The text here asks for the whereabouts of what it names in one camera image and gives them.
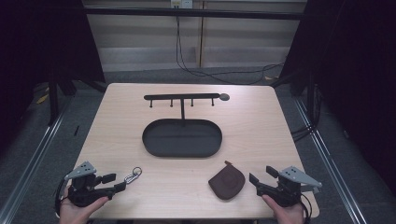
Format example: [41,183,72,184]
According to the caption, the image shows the black floor cables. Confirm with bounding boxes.
[290,83,322,143]

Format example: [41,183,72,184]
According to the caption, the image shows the aluminium floor rail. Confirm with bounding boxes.
[0,101,69,224]
[293,96,369,224]

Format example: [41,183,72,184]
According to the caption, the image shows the black horizontal metal bar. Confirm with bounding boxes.
[83,7,308,21]

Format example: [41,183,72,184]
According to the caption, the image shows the black key rack with tray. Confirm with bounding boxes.
[141,92,231,159]

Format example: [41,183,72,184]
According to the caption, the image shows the white wall outlet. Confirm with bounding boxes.
[169,0,194,9]

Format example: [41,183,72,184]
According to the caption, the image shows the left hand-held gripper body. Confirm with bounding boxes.
[64,161,115,208]

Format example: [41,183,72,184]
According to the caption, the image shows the person's left hand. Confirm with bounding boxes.
[59,193,110,224]

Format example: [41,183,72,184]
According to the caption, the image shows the black curtain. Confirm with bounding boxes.
[279,0,396,198]
[0,0,106,152]

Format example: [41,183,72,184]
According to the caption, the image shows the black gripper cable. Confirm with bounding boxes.
[300,192,314,224]
[54,178,68,219]

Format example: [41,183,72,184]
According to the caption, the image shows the brown leather pouch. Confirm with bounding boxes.
[207,160,247,201]

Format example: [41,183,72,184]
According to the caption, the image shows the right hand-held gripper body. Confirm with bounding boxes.
[256,165,323,208]

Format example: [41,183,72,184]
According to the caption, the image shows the yellow floor scrap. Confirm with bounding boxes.
[35,92,50,105]

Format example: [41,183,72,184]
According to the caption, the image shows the black wall cable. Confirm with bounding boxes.
[175,15,285,86]

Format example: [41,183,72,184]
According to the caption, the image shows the silver carabiner keyring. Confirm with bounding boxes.
[123,166,143,185]

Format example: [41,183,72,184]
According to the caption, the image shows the person's right hand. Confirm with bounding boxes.
[261,194,307,224]

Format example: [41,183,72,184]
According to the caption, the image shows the black metal stand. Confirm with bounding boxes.
[46,78,108,126]
[270,68,316,120]

